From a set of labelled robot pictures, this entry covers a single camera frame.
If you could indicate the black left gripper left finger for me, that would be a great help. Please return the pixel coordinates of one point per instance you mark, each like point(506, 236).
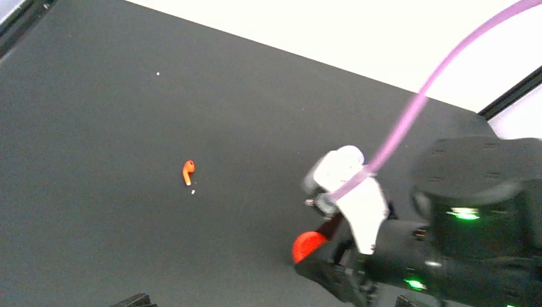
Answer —
point(137, 300)

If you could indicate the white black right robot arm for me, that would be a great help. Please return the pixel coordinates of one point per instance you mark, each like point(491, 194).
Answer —
point(479, 241)

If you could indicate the orange earbud upper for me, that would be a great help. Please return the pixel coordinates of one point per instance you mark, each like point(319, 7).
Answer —
point(187, 170)

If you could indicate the orange round case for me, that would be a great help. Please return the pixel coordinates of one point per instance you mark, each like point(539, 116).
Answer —
point(306, 243)

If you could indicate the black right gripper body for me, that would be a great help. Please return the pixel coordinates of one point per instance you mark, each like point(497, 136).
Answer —
point(355, 278)

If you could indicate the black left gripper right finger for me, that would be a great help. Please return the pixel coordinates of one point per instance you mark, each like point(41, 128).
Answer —
point(406, 301)

